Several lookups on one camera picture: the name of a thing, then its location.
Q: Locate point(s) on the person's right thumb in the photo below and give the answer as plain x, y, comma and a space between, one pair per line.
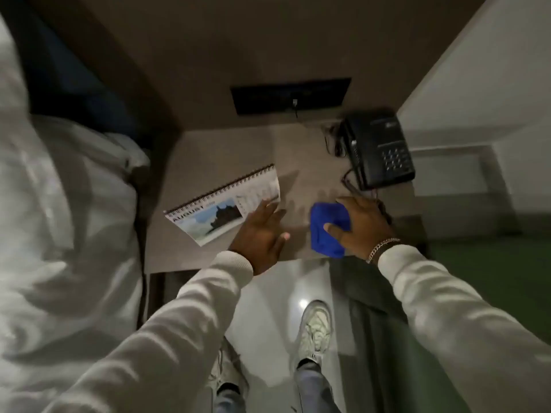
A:
336, 229

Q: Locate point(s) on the blue cleaning cloth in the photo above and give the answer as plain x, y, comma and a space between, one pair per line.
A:
327, 230

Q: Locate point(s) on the blue jeans left leg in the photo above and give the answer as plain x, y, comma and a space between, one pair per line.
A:
229, 400

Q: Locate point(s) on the white left sneaker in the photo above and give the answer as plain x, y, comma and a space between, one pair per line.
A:
228, 374

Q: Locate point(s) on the blue jeans right leg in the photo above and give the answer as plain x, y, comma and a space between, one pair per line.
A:
314, 389

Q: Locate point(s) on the white sneaker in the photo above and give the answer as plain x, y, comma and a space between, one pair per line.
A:
315, 329
228, 374

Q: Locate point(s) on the white right sneaker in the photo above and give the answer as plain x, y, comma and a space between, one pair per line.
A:
315, 329

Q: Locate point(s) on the person's right forearm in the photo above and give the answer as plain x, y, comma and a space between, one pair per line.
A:
465, 331

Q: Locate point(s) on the person's left hand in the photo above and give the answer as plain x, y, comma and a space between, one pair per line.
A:
256, 240

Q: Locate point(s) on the black wall socket panel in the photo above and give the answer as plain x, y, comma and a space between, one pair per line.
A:
275, 96

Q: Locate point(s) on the person's right hand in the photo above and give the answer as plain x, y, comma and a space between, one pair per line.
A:
368, 227

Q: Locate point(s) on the blue jeans leg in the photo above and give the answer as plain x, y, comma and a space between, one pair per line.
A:
314, 389
229, 400

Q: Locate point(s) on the spiral-bound desk calendar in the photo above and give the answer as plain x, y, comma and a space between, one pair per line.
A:
215, 210

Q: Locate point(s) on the dark padded headboard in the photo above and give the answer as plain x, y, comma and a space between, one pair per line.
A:
77, 77

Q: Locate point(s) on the white bed duvet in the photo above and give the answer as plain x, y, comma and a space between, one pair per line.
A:
60, 236

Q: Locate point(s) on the person's left forearm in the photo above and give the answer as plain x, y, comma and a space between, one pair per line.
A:
172, 335

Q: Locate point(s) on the brown bedside table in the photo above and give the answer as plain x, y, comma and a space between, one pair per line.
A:
301, 163

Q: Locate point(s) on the person's left thumb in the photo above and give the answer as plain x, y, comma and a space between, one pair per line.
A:
282, 243

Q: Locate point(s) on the black desk telephone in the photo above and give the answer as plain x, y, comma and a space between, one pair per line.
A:
379, 152

